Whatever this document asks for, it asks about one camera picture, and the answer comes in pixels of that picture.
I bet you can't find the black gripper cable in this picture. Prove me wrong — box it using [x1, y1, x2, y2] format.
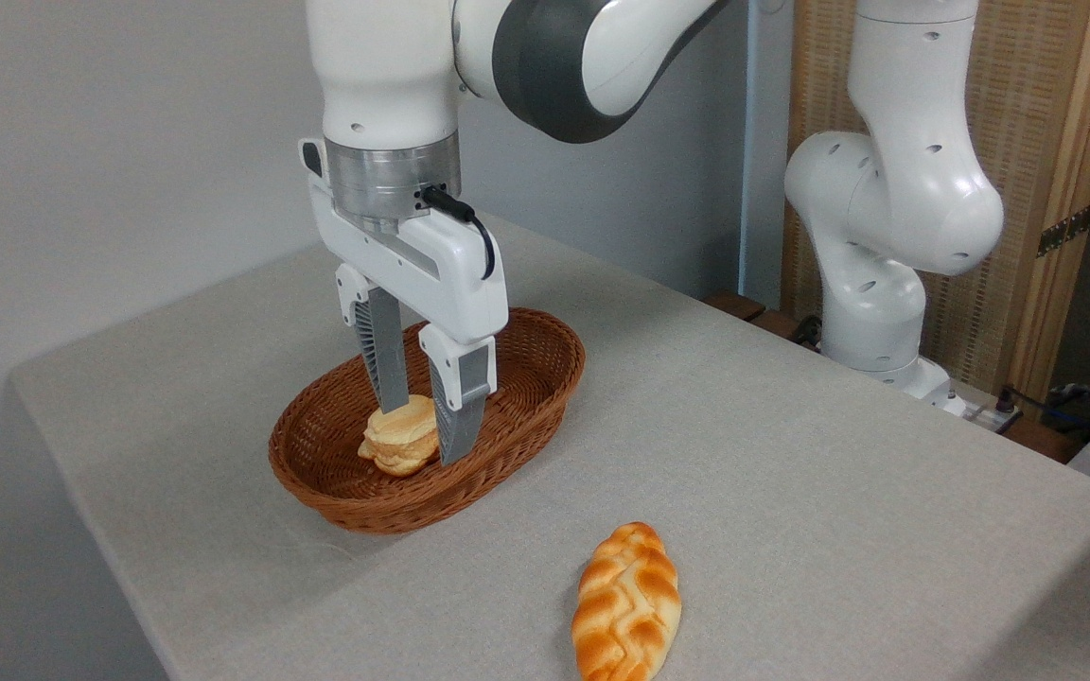
[420, 185, 497, 282]

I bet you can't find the grey tablecloth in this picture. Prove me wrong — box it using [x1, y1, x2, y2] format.
[10, 199, 1090, 681]

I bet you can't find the light blue wall pipe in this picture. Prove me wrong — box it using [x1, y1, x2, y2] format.
[737, 0, 764, 296]

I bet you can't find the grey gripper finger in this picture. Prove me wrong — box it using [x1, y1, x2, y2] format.
[418, 323, 497, 466]
[335, 263, 411, 414]

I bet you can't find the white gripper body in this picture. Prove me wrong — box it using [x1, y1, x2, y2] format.
[299, 137, 510, 346]

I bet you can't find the brown wicker basket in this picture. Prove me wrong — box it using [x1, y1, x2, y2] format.
[268, 306, 587, 535]

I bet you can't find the metal screen hinge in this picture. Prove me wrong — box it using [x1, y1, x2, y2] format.
[1037, 203, 1090, 258]

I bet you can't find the wooden rattan folding screen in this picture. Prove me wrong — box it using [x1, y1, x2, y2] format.
[780, 0, 1090, 408]

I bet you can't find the braided golden bread loaf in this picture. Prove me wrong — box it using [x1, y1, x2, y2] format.
[571, 521, 682, 681]

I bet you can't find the round cream puff bread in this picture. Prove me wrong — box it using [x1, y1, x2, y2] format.
[358, 394, 440, 477]

